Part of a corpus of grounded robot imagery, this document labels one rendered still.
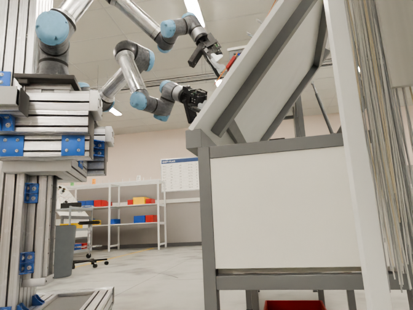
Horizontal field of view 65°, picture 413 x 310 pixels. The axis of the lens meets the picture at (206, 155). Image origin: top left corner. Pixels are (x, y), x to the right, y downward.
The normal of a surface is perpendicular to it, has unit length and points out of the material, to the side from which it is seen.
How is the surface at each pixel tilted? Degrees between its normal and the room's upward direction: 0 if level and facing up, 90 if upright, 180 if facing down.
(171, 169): 90
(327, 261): 90
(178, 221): 90
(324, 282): 90
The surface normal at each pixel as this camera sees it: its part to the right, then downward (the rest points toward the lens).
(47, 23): 0.32, -0.10
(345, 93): -0.18, -0.20
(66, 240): 0.79, -0.11
